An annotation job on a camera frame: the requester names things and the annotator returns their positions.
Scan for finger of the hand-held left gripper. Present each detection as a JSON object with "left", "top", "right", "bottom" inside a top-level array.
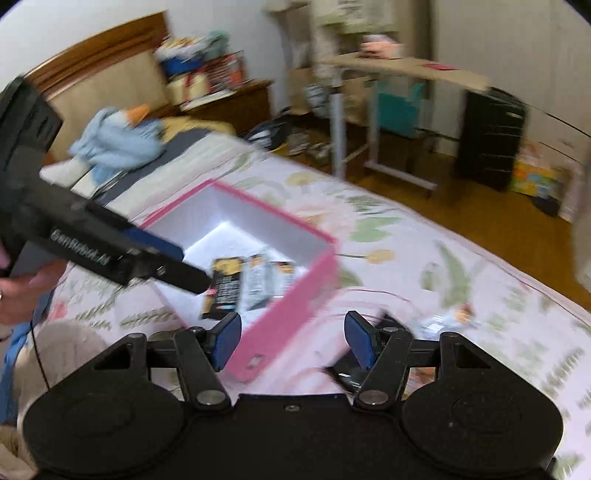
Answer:
[
  {"left": 126, "top": 224, "right": 184, "bottom": 262},
  {"left": 128, "top": 249, "right": 214, "bottom": 295}
]

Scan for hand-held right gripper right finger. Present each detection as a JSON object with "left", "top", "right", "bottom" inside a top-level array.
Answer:
[{"left": 344, "top": 310, "right": 493, "bottom": 412}]

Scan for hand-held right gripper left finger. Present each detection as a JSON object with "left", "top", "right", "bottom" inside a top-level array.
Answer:
[{"left": 92, "top": 311, "right": 243, "bottom": 412}]

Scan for black yellow snack packet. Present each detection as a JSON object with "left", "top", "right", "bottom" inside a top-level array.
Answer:
[{"left": 199, "top": 257, "right": 246, "bottom": 322}]

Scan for pink cardboard box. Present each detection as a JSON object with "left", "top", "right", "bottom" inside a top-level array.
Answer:
[{"left": 139, "top": 179, "right": 341, "bottom": 383}]

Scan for white snack bar packet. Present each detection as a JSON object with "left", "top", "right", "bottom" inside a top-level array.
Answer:
[{"left": 424, "top": 305, "right": 477, "bottom": 334}]

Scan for person's left hand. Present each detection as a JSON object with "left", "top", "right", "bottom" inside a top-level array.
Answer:
[{"left": 0, "top": 242, "right": 71, "bottom": 326}]

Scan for grey white snack packet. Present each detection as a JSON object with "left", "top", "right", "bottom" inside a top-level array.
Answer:
[{"left": 240, "top": 254, "right": 285, "bottom": 311}]

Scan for floral bed sheet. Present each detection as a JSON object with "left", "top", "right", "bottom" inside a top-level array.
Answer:
[{"left": 39, "top": 117, "right": 591, "bottom": 480}]

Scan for blue plush goose toy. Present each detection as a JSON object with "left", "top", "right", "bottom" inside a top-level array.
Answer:
[{"left": 69, "top": 104, "right": 165, "bottom": 179}]

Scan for yellow pillow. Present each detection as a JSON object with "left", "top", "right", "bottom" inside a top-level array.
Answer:
[{"left": 161, "top": 115, "right": 237, "bottom": 140}]

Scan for wooden bed headboard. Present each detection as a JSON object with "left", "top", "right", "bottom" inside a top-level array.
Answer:
[{"left": 23, "top": 11, "right": 182, "bottom": 163}]

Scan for black bag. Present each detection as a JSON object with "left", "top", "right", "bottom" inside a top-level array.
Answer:
[{"left": 242, "top": 115, "right": 297, "bottom": 151}]

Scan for brown cardboard box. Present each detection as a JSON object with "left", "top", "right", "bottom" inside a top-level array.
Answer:
[{"left": 286, "top": 67, "right": 370, "bottom": 126}]

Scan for black flat round object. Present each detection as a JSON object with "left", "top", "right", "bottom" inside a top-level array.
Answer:
[{"left": 532, "top": 194, "right": 563, "bottom": 217}]

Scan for teal bag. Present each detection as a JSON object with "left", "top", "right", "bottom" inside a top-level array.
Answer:
[{"left": 372, "top": 83, "right": 428, "bottom": 139}]

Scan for black suitcase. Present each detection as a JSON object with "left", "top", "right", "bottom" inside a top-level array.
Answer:
[{"left": 454, "top": 88, "right": 530, "bottom": 193}]

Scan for colourful printed box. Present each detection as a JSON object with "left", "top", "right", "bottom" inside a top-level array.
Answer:
[{"left": 508, "top": 143, "right": 574, "bottom": 205}]

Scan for wooden top standing desk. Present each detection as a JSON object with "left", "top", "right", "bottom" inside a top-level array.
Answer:
[{"left": 318, "top": 52, "right": 493, "bottom": 191}]

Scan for pink item on desk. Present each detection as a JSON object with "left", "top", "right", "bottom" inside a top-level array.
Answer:
[{"left": 359, "top": 33, "right": 406, "bottom": 61}]

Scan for black cable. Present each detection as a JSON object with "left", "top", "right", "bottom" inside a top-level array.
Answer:
[{"left": 28, "top": 318, "right": 51, "bottom": 389}]

